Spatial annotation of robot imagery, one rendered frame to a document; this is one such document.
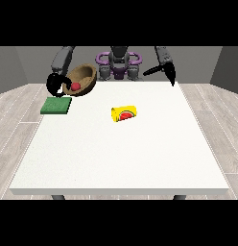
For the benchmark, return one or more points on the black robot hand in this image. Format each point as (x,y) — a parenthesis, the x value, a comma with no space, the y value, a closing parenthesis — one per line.
(168,70)
(53,84)

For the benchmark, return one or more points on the brown wooden bowl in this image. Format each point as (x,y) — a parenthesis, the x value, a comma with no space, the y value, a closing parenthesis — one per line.
(82,79)

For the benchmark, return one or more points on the small red ball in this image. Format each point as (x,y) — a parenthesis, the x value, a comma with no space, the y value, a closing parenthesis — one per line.
(75,86)

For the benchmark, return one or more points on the green square pad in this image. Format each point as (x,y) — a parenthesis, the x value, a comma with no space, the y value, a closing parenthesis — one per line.
(56,105)

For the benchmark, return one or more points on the yellow cup with melon print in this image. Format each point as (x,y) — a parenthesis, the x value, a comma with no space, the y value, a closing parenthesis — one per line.
(124,113)

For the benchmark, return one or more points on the grey robot trunk purple rings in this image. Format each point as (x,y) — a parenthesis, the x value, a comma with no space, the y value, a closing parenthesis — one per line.
(118,65)

